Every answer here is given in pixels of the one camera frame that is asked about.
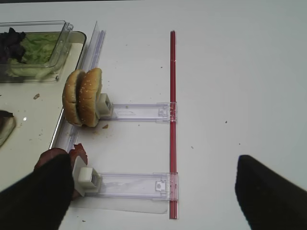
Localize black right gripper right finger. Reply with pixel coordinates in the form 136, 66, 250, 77
235, 155, 307, 230

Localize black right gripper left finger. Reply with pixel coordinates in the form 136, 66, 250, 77
0, 154, 73, 230

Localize purple cabbage leaves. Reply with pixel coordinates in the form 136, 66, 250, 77
0, 27, 26, 64

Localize green lettuce in container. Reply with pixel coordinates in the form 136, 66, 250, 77
7, 32, 60, 79

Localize bottom bun on tray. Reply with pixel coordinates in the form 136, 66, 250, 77
0, 116, 16, 146

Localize silver metal tray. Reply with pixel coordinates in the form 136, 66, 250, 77
0, 32, 87, 153

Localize right red strip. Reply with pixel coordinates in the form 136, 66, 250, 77
169, 30, 178, 219

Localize sesame bun left of pair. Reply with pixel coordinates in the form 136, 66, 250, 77
62, 69, 85, 127

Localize sesame bun of pair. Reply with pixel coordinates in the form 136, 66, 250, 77
62, 69, 85, 127
78, 68, 102, 127

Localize sesame bun right of pair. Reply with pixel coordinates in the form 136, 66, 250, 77
78, 68, 102, 127

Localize clear plastic container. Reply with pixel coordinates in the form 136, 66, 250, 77
0, 21, 73, 83

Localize right lower clear pusher rail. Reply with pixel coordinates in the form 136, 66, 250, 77
70, 155, 179, 214

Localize clear pusher rail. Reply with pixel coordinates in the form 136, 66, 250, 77
70, 155, 179, 214
96, 93, 177, 123

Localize right upper clear pusher rail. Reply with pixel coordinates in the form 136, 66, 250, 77
96, 93, 177, 123

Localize right clear divider wall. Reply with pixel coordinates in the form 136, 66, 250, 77
49, 22, 105, 151

